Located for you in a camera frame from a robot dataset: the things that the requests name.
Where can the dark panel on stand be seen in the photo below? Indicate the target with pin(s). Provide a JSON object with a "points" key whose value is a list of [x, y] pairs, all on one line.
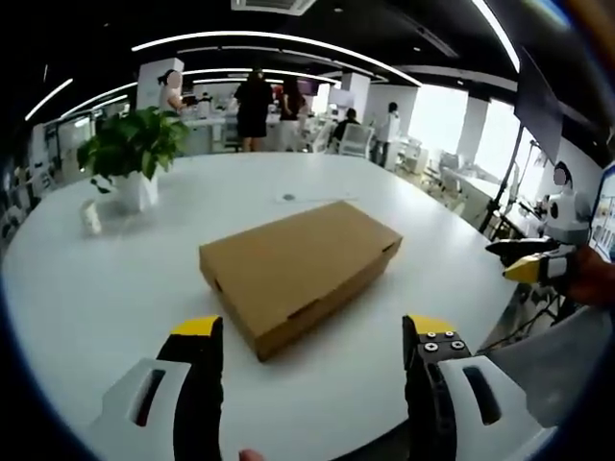
{"points": [[538, 101]]}

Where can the brown cardboard shoe box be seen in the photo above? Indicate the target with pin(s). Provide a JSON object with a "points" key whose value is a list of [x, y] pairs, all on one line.
{"points": [[298, 259]]}

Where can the long curved ceiling light strip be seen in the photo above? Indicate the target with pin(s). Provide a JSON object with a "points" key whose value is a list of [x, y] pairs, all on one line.
{"points": [[269, 36]]}

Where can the ceiling air vent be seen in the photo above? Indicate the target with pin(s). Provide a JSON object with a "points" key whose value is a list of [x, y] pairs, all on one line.
{"points": [[271, 6]]}

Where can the white mesh office chair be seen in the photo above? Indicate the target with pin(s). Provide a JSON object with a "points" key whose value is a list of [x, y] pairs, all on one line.
{"points": [[356, 140]]}

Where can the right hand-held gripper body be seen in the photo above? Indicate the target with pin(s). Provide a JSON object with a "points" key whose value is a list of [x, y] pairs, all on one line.
{"points": [[572, 216]]}

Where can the bright ceiling light strip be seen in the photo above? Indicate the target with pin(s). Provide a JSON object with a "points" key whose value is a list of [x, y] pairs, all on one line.
{"points": [[499, 33]]}

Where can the person's right hand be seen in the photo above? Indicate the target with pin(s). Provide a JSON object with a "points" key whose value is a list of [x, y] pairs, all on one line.
{"points": [[596, 276]]}

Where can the short ceiling light strip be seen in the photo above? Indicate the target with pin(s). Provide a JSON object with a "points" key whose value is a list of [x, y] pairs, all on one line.
{"points": [[48, 98]]}

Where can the person's left hand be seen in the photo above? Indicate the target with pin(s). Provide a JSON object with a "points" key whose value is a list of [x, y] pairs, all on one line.
{"points": [[250, 455]]}

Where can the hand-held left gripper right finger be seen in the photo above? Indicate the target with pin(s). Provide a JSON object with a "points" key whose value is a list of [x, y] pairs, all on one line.
{"points": [[451, 384]]}

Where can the person's grey clothing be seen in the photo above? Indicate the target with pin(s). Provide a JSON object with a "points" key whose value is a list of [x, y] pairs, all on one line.
{"points": [[562, 365]]}

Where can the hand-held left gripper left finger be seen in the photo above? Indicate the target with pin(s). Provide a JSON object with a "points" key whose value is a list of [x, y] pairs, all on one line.
{"points": [[158, 432]]}

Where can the green potted plant white pot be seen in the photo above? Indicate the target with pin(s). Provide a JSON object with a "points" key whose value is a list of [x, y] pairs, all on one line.
{"points": [[134, 144]]}

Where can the white office counter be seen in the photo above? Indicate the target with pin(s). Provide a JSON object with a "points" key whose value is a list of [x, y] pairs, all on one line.
{"points": [[206, 134]]}

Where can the computer monitor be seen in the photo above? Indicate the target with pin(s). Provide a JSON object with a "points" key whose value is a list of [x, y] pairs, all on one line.
{"points": [[604, 216]]}

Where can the black tripod stand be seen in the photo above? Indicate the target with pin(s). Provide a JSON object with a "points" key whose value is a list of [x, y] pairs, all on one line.
{"points": [[502, 192]]}

